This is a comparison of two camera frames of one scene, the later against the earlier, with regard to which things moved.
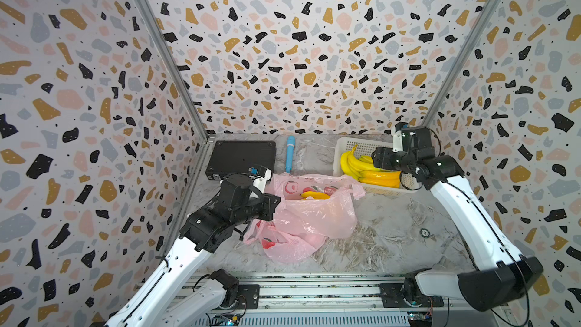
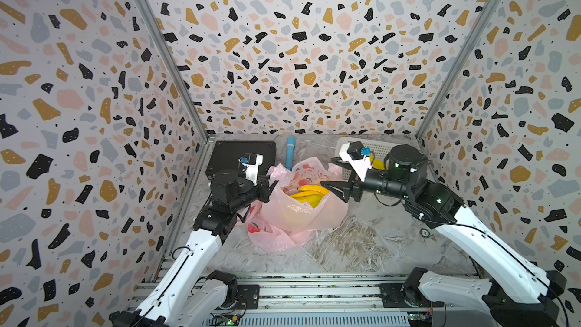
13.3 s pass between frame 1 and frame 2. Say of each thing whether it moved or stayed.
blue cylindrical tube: stayed
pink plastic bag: moved
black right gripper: moved
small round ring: stayed
